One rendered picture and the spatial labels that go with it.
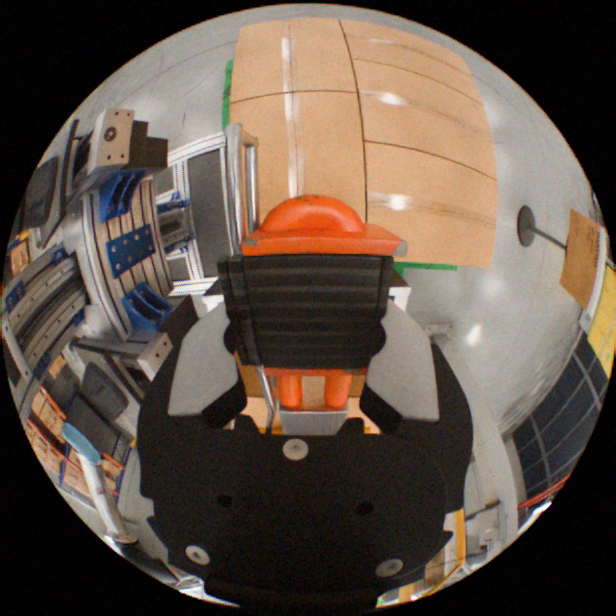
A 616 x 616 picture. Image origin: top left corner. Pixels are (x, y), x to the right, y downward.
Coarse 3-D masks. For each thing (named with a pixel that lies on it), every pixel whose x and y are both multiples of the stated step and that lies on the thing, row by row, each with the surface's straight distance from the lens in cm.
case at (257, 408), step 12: (240, 372) 50; (252, 372) 49; (252, 384) 47; (360, 384) 46; (252, 396) 45; (348, 396) 43; (252, 408) 48; (264, 408) 47; (264, 420) 52; (276, 420) 51; (372, 432) 60
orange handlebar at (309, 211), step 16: (288, 208) 10; (304, 208) 10; (320, 208) 10; (336, 208) 10; (352, 208) 11; (272, 224) 10; (288, 224) 10; (304, 224) 10; (320, 224) 10; (336, 224) 10; (352, 224) 10; (288, 384) 16; (336, 384) 16; (288, 400) 18; (336, 400) 18
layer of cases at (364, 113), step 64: (256, 64) 87; (320, 64) 83; (384, 64) 91; (448, 64) 118; (256, 128) 70; (320, 128) 68; (384, 128) 72; (448, 128) 87; (320, 192) 64; (384, 192) 68; (448, 192) 79; (448, 256) 83
